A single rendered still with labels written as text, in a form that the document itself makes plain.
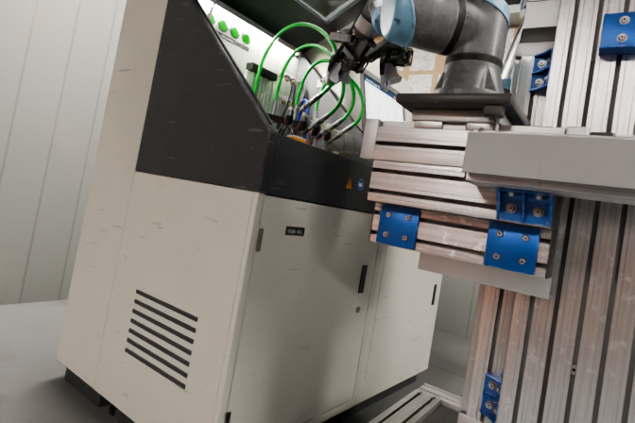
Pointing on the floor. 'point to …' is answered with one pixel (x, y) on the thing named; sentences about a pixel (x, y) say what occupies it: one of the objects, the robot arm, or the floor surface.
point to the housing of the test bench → (112, 182)
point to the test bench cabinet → (183, 302)
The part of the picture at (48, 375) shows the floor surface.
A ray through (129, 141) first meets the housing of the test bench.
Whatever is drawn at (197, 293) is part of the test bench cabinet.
